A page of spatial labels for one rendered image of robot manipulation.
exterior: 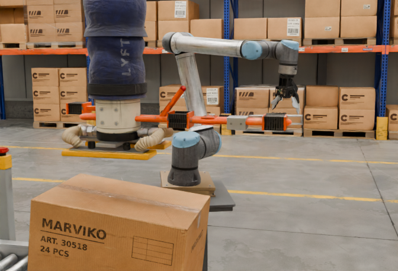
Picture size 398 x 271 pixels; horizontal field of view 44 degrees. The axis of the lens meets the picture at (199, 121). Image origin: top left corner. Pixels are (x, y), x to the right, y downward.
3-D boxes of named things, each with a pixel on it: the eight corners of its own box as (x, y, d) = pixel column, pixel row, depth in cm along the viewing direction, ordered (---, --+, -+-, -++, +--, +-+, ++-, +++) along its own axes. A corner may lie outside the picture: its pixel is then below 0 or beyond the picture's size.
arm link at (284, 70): (283, 64, 255) (301, 65, 250) (283, 73, 256) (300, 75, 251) (276, 64, 248) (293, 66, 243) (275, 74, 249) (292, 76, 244)
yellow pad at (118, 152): (61, 155, 182) (60, 142, 182) (74, 150, 192) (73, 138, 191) (148, 160, 174) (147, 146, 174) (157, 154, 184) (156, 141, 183)
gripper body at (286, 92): (273, 97, 251) (276, 74, 248) (281, 96, 258) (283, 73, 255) (287, 99, 246) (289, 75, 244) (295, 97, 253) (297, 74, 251)
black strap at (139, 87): (76, 94, 181) (76, 84, 180) (103, 90, 203) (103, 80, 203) (134, 96, 176) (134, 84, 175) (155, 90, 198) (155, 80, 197)
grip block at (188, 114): (166, 128, 181) (166, 112, 180) (173, 124, 191) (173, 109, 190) (188, 129, 179) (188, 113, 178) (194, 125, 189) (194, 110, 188)
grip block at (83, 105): (66, 114, 220) (65, 103, 219) (75, 112, 228) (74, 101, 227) (83, 115, 218) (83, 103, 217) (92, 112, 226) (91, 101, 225)
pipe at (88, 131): (63, 145, 184) (62, 130, 183) (93, 134, 208) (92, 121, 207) (149, 149, 176) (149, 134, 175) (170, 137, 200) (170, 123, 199)
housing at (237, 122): (226, 129, 177) (226, 117, 177) (229, 126, 184) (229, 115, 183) (245, 130, 176) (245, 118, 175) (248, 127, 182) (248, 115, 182)
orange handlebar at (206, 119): (52, 121, 194) (51, 112, 193) (87, 112, 223) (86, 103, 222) (291, 128, 172) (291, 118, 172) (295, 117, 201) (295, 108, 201)
